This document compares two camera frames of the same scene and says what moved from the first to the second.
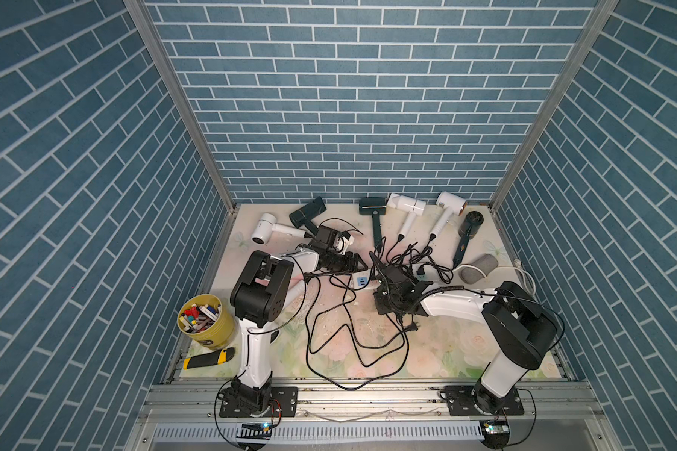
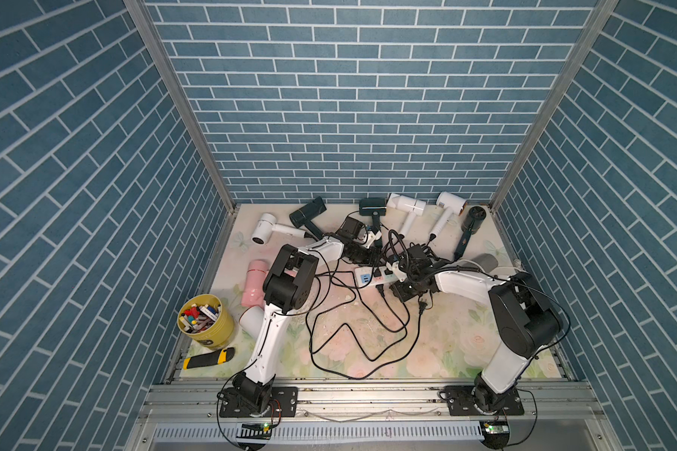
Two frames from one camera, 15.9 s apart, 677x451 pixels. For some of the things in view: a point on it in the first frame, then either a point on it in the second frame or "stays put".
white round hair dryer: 267,225 stays put
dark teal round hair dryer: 468,229 stays put
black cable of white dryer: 391,374 -> 421,307
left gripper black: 349,267 -> 373,258
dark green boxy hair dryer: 376,207 stays put
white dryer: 453,204 stays put
